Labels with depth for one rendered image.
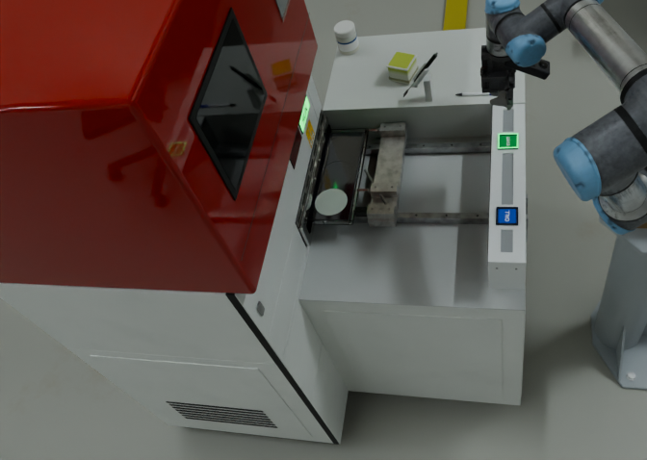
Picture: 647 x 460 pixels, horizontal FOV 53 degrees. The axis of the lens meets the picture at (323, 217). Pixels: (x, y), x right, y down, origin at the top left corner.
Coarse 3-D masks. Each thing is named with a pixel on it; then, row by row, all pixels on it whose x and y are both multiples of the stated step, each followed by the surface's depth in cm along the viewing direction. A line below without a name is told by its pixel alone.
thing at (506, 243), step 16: (496, 112) 191; (512, 112) 190; (496, 128) 187; (512, 128) 187; (496, 144) 184; (496, 160) 181; (512, 160) 180; (496, 176) 178; (512, 176) 177; (496, 192) 174; (512, 192) 174; (496, 240) 166; (512, 240) 165; (496, 256) 163; (512, 256) 162; (496, 272) 167; (512, 272) 165; (496, 288) 173; (512, 288) 172
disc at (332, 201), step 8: (328, 192) 196; (336, 192) 195; (344, 192) 194; (320, 200) 195; (328, 200) 194; (336, 200) 193; (344, 200) 193; (320, 208) 193; (328, 208) 192; (336, 208) 192
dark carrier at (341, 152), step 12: (348, 132) 208; (360, 132) 207; (324, 144) 207; (336, 144) 206; (348, 144) 205; (360, 144) 204; (324, 156) 205; (336, 156) 204; (348, 156) 202; (324, 168) 202; (336, 168) 201; (348, 168) 200; (324, 180) 199; (336, 180) 198; (348, 180) 197; (348, 192) 194; (312, 204) 194; (348, 204) 191; (312, 216) 192; (324, 216) 191; (336, 216) 190; (348, 216) 189
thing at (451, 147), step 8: (368, 144) 210; (376, 144) 209; (408, 144) 206; (416, 144) 205; (424, 144) 204; (432, 144) 204; (440, 144) 203; (448, 144) 202; (456, 144) 202; (464, 144) 201; (472, 144) 200; (480, 144) 199; (488, 144) 199; (368, 152) 210; (376, 152) 209; (408, 152) 207; (416, 152) 206; (424, 152) 206; (432, 152) 205; (440, 152) 204; (448, 152) 204; (456, 152) 203; (464, 152) 202; (472, 152) 202; (480, 152) 201; (488, 152) 200
